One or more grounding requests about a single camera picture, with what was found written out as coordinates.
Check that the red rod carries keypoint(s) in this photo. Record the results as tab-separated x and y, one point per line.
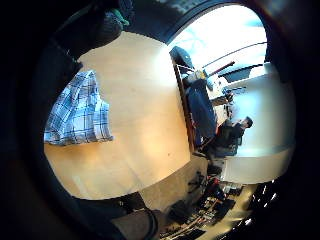
221	68

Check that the blue plaid cloth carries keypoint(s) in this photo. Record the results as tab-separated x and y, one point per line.
80	110

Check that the pile of black floor equipment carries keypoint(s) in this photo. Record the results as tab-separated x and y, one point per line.
206	206

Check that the the person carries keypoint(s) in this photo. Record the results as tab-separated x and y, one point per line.
133	223

